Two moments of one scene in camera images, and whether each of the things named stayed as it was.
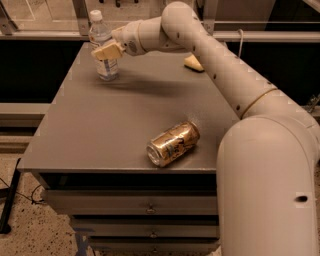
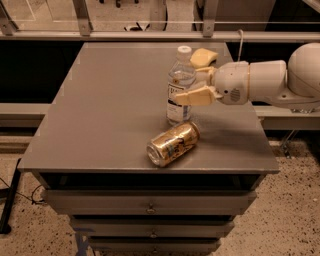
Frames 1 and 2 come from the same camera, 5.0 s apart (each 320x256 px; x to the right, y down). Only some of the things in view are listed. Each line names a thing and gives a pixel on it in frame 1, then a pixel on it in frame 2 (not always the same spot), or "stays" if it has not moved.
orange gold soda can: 171,144 stays
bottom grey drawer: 154,245 stays
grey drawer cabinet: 90,155 stays
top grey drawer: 135,201 stays
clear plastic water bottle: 101,35 -> 181,79
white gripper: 129,39 -> 231,81
